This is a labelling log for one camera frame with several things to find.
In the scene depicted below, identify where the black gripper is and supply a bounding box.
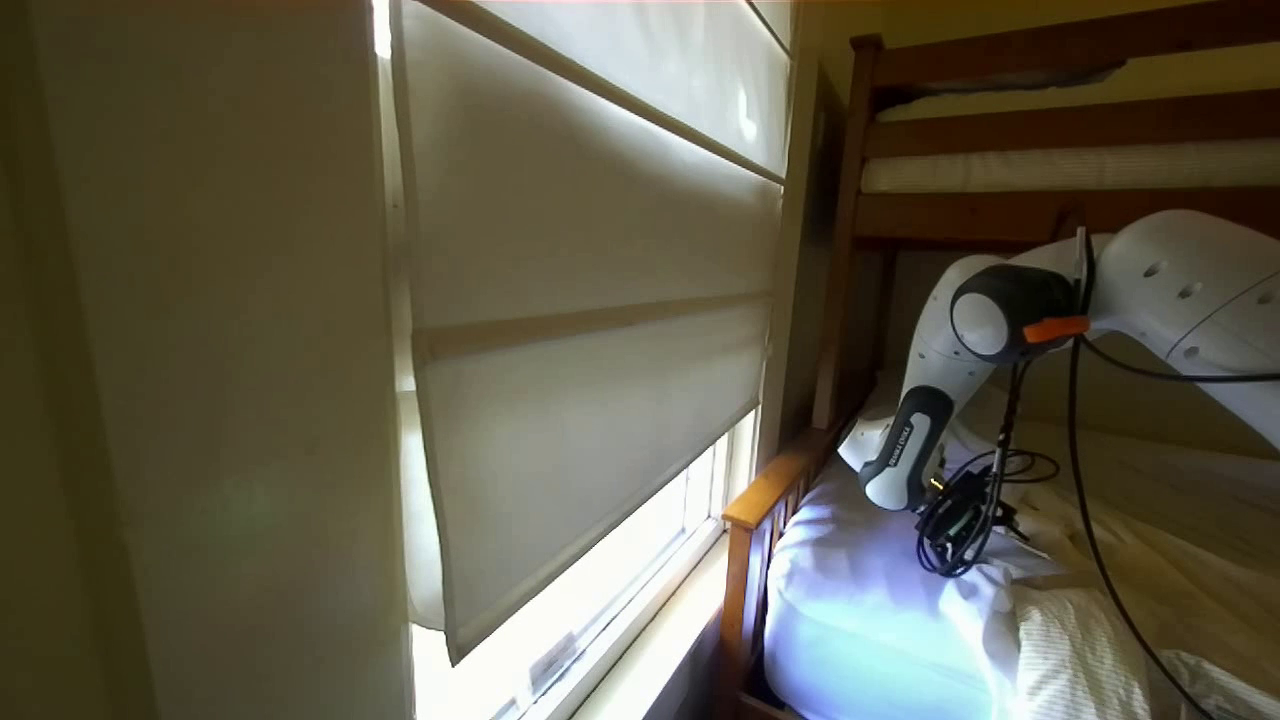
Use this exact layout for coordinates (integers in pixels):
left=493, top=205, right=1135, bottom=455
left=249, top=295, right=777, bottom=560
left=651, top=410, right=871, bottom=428
left=929, top=459, right=1008, bottom=560

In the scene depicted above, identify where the white pillow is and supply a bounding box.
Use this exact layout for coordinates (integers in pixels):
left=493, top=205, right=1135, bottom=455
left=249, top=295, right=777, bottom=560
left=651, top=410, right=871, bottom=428
left=763, top=398, right=1073, bottom=720

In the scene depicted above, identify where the white duvet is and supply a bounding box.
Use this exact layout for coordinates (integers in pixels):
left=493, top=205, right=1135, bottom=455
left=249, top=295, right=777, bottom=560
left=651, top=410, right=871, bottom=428
left=931, top=419, right=1280, bottom=720

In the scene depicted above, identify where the white bunk mattress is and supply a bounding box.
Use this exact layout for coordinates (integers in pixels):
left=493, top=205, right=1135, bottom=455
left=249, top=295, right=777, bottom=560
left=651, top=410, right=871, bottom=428
left=857, top=35, right=1280, bottom=201

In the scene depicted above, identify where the cream roman window blind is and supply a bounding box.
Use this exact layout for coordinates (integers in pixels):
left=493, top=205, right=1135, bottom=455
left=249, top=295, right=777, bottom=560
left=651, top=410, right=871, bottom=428
left=387, top=0, right=799, bottom=664

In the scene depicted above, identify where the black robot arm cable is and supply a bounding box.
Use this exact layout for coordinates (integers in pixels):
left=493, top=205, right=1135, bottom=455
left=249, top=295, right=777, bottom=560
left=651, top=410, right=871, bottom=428
left=908, top=225, right=1280, bottom=720

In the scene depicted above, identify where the orange cable strap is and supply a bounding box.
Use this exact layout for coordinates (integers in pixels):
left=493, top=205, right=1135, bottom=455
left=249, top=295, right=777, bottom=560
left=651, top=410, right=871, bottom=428
left=1018, top=311, right=1091, bottom=352

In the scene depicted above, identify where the white window frame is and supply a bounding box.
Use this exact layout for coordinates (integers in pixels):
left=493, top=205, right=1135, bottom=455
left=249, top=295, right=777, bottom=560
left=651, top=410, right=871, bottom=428
left=408, top=410, right=769, bottom=720

